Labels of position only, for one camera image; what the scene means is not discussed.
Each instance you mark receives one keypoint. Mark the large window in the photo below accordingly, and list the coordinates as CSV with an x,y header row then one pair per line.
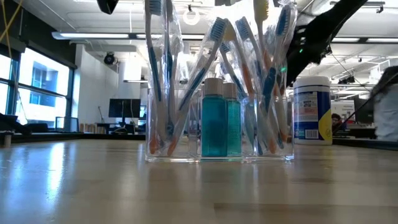
x,y
43,77

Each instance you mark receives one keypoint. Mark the teal mouthwash bottle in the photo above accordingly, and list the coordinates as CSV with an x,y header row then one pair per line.
x,y
214,130
234,130

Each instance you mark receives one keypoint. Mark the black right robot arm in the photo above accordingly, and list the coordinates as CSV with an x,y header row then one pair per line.
x,y
317,34

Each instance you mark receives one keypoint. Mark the white blue wipes canister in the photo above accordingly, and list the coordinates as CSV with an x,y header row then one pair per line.
x,y
311,109

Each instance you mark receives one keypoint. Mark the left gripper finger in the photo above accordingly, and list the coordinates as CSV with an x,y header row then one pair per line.
x,y
107,6

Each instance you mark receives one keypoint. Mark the clear plastic bag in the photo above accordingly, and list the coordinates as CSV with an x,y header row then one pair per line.
x,y
149,124

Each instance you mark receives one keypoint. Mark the black ceiling camera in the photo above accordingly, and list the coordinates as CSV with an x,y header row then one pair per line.
x,y
109,58

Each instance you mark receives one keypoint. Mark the long suspended ceiling light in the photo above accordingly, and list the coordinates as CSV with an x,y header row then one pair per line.
x,y
93,35

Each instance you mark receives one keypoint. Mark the black computer monitor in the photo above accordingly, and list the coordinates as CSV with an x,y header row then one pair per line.
x,y
363,113
124,108

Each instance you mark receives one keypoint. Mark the small dark monitor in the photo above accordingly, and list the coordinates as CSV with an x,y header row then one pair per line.
x,y
66,124

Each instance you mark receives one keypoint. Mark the person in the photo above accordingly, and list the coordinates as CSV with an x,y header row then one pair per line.
x,y
387,115
336,119

